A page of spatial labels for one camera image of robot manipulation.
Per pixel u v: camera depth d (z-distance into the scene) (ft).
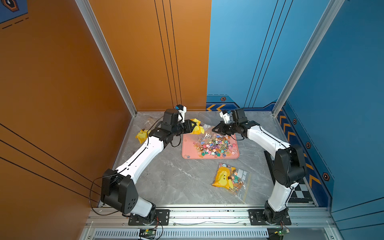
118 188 1.35
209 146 3.18
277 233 2.29
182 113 2.39
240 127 2.27
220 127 2.59
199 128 2.67
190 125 2.41
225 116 2.75
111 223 2.39
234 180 2.78
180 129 2.24
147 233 2.35
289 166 1.58
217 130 2.64
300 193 2.54
